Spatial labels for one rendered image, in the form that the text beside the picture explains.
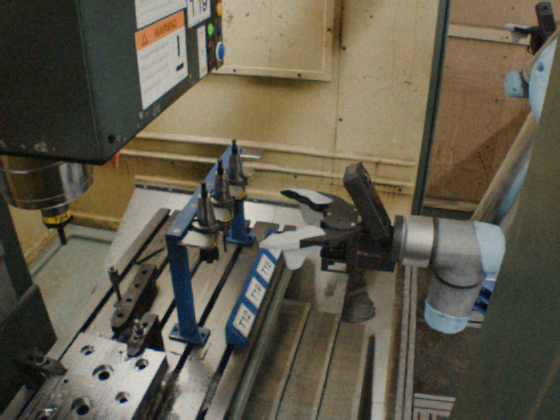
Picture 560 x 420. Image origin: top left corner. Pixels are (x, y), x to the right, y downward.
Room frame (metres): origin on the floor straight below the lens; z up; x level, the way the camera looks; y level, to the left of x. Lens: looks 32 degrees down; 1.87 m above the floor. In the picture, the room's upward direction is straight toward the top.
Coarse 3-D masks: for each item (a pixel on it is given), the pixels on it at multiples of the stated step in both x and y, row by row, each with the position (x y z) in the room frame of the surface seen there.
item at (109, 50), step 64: (0, 0) 0.56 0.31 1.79; (64, 0) 0.54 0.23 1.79; (128, 0) 0.63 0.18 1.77; (0, 64) 0.56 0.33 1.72; (64, 64) 0.54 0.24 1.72; (128, 64) 0.62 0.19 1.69; (192, 64) 0.82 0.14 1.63; (0, 128) 0.57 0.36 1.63; (64, 128) 0.54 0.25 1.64; (128, 128) 0.60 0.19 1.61
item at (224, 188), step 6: (216, 174) 1.07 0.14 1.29; (222, 174) 1.07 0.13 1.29; (216, 180) 1.06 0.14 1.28; (222, 180) 1.06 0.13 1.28; (216, 186) 1.06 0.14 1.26; (222, 186) 1.06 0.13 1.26; (228, 186) 1.07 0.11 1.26; (216, 192) 1.06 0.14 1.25; (222, 192) 1.06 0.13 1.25; (228, 192) 1.07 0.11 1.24; (216, 198) 1.06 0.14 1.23; (222, 198) 1.05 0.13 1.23; (228, 198) 1.06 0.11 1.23
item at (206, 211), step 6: (198, 198) 0.96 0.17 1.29; (204, 198) 0.96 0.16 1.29; (210, 198) 0.97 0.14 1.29; (198, 204) 0.96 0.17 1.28; (204, 204) 0.95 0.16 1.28; (210, 204) 0.96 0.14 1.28; (198, 210) 0.96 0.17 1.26; (204, 210) 0.95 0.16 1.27; (210, 210) 0.96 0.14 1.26; (198, 216) 0.96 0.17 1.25; (204, 216) 0.95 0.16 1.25; (210, 216) 0.95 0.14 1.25; (198, 222) 0.95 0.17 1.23; (204, 222) 0.95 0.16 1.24; (210, 222) 0.95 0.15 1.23
